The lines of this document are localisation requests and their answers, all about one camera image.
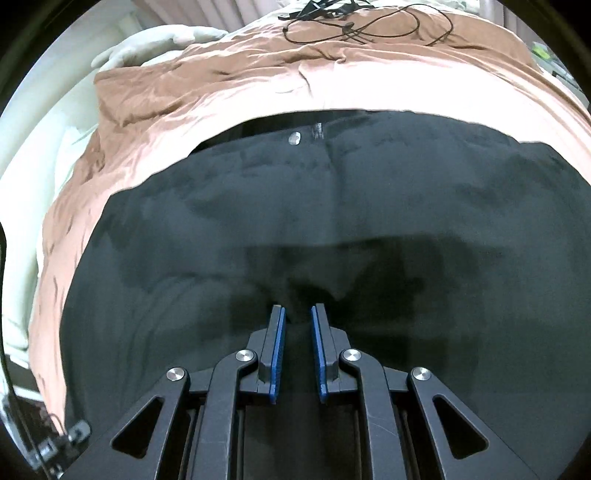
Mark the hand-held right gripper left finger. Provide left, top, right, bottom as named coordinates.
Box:
left=60, top=304, right=287, bottom=480

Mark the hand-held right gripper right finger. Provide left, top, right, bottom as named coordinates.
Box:
left=310, top=303, right=539, bottom=480

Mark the large black garment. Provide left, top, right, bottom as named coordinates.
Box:
left=60, top=108, right=591, bottom=480

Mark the brown fleece blanket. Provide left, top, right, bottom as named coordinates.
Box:
left=28, top=4, right=591, bottom=421

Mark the pale green bed sheet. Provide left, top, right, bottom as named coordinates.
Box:
left=0, top=14, right=109, bottom=365

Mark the white pillow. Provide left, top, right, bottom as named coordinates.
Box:
left=91, top=25, right=230, bottom=73

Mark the green and white clutter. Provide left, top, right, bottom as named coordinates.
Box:
left=530, top=41, right=580, bottom=90

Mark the dark device with cable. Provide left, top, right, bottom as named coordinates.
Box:
left=0, top=392, right=93, bottom=474

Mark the tangled black cable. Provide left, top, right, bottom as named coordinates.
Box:
left=278, top=0, right=455, bottom=47

